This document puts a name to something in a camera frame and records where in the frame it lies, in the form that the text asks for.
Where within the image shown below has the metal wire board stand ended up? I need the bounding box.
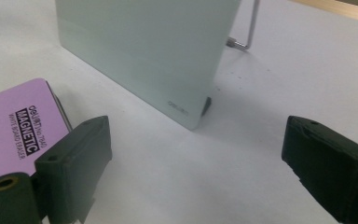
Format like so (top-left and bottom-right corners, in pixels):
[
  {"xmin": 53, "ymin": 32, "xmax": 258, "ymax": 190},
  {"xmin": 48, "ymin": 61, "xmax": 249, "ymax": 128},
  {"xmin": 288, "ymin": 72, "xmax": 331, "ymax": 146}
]
[{"xmin": 226, "ymin": 0, "xmax": 261, "ymax": 51}]

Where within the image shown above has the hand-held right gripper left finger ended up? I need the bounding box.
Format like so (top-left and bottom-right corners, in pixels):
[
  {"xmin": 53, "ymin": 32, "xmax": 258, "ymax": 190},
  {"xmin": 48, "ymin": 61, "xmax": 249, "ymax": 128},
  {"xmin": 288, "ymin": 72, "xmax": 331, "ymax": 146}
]
[{"xmin": 34, "ymin": 115, "xmax": 113, "ymax": 224}]

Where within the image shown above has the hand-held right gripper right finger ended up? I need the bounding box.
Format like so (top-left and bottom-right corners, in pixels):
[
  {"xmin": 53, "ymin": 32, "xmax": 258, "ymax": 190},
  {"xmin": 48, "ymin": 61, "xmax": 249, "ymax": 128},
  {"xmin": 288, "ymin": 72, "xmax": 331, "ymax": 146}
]
[{"xmin": 281, "ymin": 115, "xmax": 358, "ymax": 224}]

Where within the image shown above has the white glass board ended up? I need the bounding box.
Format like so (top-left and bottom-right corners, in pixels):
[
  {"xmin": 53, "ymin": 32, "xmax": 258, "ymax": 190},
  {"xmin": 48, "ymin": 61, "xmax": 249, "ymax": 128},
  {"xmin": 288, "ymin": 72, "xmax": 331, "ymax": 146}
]
[{"xmin": 54, "ymin": 0, "xmax": 241, "ymax": 131}]

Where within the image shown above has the purple whiteboard eraser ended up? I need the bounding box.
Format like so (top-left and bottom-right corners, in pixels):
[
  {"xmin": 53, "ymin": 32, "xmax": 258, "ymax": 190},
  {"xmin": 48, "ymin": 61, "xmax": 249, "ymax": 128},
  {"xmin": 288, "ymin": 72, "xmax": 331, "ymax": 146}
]
[{"xmin": 0, "ymin": 77, "xmax": 74, "ymax": 179}]

